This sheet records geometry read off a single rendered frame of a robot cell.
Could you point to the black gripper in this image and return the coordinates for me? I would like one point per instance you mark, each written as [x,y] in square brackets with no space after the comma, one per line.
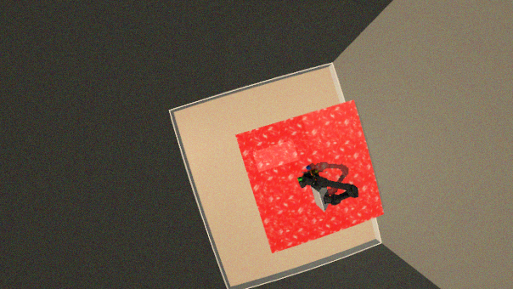
[302,185]

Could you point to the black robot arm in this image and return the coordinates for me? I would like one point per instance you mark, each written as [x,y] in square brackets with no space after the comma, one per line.
[350,189]

